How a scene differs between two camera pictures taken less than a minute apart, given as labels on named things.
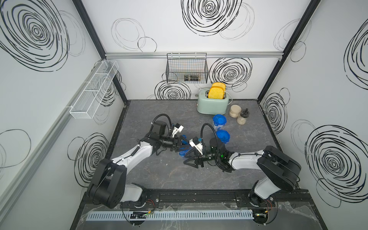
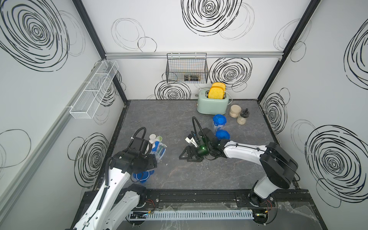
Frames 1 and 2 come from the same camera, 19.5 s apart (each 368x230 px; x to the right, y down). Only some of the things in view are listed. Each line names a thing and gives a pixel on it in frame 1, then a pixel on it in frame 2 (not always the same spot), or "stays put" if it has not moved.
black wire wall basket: x=187 y=68 stays put
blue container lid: x=183 y=151 → x=143 y=176
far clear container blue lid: x=219 y=120 stays put
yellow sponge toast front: x=216 y=93 stays put
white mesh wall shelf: x=88 y=102 stays put
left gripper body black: x=169 y=143 → x=147 y=162
